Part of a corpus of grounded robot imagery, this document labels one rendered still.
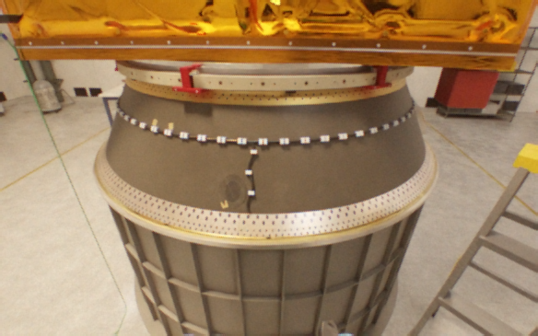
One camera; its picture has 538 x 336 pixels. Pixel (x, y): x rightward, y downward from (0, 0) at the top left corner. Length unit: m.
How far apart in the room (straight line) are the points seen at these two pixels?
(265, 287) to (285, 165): 0.58
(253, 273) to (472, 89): 1.14
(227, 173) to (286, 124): 0.30
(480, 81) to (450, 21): 0.29
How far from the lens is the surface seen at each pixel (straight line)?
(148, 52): 1.21
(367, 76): 1.14
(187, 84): 1.06
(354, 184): 1.13
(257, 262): 1.16
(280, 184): 1.01
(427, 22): 1.08
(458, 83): 1.24
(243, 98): 1.04
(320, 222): 1.06
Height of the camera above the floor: 1.89
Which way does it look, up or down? 30 degrees down
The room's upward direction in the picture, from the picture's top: straight up
